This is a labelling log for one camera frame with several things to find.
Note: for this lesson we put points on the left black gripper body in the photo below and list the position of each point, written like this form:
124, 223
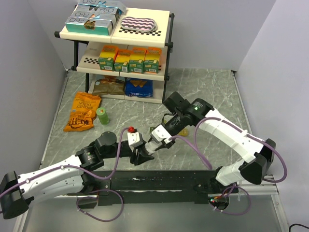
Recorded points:
126, 151

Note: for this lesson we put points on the orange honey dijon chip bag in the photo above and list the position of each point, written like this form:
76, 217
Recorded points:
83, 112

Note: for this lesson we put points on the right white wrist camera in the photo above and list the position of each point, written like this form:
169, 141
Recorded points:
160, 134

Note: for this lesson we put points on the green orange carton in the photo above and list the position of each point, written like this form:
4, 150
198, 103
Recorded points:
152, 60
107, 57
122, 60
136, 60

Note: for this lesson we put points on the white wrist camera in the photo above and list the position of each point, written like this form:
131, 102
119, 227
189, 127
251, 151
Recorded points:
160, 134
134, 137

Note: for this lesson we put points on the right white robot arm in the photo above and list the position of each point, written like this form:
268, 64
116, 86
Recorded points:
256, 154

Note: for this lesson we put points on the beige three-tier shelf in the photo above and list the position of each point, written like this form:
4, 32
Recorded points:
87, 48

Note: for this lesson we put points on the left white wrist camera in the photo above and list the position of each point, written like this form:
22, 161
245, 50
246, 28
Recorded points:
134, 137

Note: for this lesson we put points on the wavy patterned pouch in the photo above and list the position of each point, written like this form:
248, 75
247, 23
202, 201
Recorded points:
138, 24

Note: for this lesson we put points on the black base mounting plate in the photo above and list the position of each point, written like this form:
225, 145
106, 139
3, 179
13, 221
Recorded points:
158, 186

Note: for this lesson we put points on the brown chip bag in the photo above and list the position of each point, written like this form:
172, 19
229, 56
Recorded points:
109, 85

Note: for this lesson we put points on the teal snack box middle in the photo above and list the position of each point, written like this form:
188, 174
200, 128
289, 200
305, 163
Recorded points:
113, 16

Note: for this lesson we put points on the blue chip bag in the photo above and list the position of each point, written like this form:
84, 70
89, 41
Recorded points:
138, 87

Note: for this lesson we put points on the green weekly pill organizer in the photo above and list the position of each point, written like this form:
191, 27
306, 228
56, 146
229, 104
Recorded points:
184, 132

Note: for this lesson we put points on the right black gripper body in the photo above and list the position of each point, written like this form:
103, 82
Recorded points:
176, 124

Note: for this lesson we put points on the green cylindrical container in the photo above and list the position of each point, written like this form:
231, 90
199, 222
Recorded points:
102, 116

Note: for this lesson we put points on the teal snack box front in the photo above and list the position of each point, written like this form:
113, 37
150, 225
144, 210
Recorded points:
89, 26

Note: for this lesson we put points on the dark white-capped pill bottle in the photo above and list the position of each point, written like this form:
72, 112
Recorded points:
151, 147

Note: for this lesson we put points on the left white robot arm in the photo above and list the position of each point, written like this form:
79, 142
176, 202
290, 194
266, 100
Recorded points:
72, 175

